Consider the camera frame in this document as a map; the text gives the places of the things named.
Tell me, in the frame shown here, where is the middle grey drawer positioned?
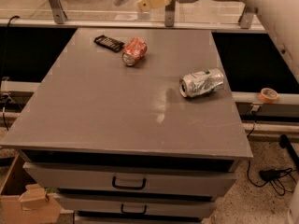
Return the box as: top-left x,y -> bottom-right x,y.
55,194 -> 216,218

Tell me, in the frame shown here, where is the middle metal bracket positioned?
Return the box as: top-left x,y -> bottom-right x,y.
164,0 -> 176,27

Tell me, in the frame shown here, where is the grey drawer cabinet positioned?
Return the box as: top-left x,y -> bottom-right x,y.
2,28 -> 252,224

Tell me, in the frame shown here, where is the dark chocolate rxbar wrapper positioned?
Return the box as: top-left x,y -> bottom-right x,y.
93,35 -> 124,52

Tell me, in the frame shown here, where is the crushed silver green can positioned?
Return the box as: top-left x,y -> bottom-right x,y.
179,68 -> 224,98

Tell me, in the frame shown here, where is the black power adapter with cable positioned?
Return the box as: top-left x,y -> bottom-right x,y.
246,161 -> 297,196

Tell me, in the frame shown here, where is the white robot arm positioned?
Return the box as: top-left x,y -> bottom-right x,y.
137,0 -> 299,81

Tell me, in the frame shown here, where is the cardboard box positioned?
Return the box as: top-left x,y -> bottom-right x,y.
0,155 -> 62,224

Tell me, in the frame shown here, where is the grey drawer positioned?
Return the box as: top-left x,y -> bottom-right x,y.
55,194 -> 216,218
23,162 -> 235,197

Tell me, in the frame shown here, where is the right metal bracket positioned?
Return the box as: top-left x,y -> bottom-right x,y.
238,6 -> 254,29

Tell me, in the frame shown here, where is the top grey drawer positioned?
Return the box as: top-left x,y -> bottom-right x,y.
23,162 -> 235,197

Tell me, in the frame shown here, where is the metal bracket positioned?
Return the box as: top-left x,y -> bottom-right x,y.
49,0 -> 67,24
238,6 -> 254,29
164,0 -> 176,27

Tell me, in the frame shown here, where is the left metal bracket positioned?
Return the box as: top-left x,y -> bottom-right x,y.
49,0 -> 67,24

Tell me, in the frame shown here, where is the crushed red coke can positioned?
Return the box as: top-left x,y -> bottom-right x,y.
122,37 -> 148,66

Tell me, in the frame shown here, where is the orange tape roll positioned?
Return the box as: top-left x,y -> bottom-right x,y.
259,88 -> 278,104

